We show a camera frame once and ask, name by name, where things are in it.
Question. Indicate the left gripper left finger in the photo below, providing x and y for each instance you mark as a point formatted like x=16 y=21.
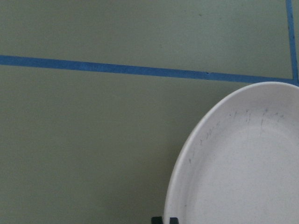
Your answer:
x=157 y=220

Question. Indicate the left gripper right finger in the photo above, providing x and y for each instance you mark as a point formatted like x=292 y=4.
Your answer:
x=173 y=220

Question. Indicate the pink plate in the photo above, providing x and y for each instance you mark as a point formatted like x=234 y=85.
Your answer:
x=240 y=164

